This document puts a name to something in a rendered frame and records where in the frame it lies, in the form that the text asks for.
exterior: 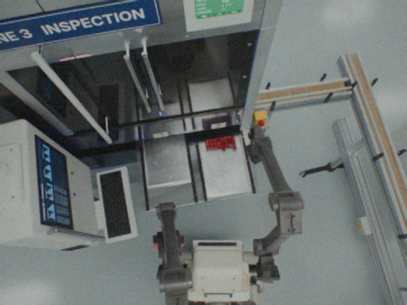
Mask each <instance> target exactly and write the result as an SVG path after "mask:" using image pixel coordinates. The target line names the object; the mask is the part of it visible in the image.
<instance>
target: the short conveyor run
mask: <svg viewBox="0 0 407 305"><path fill-rule="evenodd" d="M325 77H326V73H324V74H323V76H322V78H321V79H320V81H318V82H314V83H308V84H301V85H300V84H297V85H293V86H285V87H280V88H275V89H270V85H271V82H270V81H268V82H267V85H266V88H265V90H263V91H259V94H258V97H257V101H256V105H255V107H254V108H259V107H265V111H266V113H273V112H278V111H282V110H290V109H294V108H303V107H311V106H316V105H323V104H327V103H332V102H344V101H348V99H349V98H350V96H351V95H352V92H351V91H350V90H351V88H352V87H351V86H350V85H349V83H348V79H349V78H339V79H334V80H333V79H330V80H324V78H325Z"/></svg>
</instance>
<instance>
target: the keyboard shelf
mask: <svg viewBox="0 0 407 305"><path fill-rule="evenodd" d="M114 171H121V174H122V178H123V183H124V191H125V196H126V204H127V208H128V213H129V225H130V230H131V234H128V235H123V236H120V237H119V236H117V237H112V238H108V230H107V224H106V220H105V210H104V205H103V199H102V190H101V184H100V174H109V173H112V172H114ZM96 175H97V186H98V190H99V196H100V200H97V201H95V202H94V205H95V210H96V217H97V227H98V231H100V230H104V233H105V237H106V240H105V242H106V243H107V244H109V243H114V242H118V241H121V240H125V239H129V238H134V237H138V235H139V233H138V228H137V221H136V217H135V213H134V205H133V201H132V193H131V189H130V184H129V176H128V172H127V167H126V166H124V167H120V168H115V169H112V170H109V171H103V172H100V173H97V174H96Z"/></svg>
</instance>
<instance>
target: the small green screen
mask: <svg viewBox="0 0 407 305"><path fill-rule="evenodd" d="M253 3H254V0H183V4H184V10H185V26H186V31H187V32H191V31H199V30H203V29H209V28H216V27H221V26H226V25H238V24H243V23H250V22H251V17H252V12H253Z"/></svg>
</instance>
